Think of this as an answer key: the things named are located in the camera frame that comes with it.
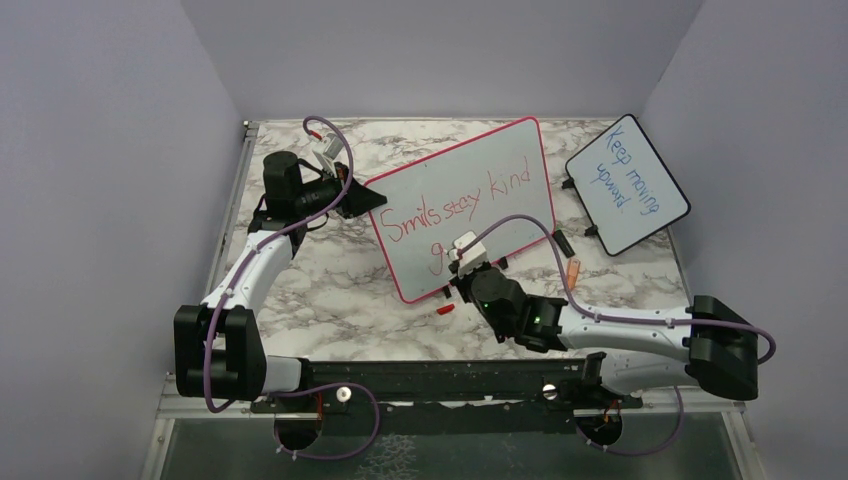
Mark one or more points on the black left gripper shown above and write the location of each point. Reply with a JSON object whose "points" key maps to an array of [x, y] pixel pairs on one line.
{"points": [[358, 200]]}

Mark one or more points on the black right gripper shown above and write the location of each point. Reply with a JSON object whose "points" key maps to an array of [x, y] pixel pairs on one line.
{"points": [[461, 280]]}

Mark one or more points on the red marker cap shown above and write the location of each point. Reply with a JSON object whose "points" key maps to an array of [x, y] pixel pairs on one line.
{"points": [[445, 309]]}

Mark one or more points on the pink framed whiteboard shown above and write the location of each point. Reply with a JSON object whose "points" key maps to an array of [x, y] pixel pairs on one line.
{"points": [[466, 187]]}

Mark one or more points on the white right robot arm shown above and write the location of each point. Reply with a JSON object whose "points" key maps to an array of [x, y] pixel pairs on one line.
{"points": [[705, 344]]}

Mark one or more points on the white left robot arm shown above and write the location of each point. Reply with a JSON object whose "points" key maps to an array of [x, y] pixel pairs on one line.
{"points": [[218, 349]]}

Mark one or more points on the black framed written whiteboard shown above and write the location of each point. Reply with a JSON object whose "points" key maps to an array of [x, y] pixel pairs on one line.
{"points": [[625, 187]]}

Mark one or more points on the green capped black marker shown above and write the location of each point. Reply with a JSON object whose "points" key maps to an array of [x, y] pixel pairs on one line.
{"points": [[563, 244]]}

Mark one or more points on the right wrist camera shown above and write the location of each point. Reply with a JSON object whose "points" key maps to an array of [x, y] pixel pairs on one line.
{"points": [[466, 255]]}

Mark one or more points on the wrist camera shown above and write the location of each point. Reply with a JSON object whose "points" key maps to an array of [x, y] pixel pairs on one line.
{"points": [[466, 255], [326, 150]]}

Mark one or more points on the black wire whiteboard stand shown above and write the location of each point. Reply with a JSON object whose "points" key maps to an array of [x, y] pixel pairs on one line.
{"points": [[503, 263]]}

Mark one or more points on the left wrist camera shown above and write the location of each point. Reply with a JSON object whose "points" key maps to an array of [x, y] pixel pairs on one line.
{"points": [[326, 150]]}

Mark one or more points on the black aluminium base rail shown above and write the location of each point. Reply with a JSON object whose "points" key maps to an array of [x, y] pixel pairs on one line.
{"points": [[525, 419]]}

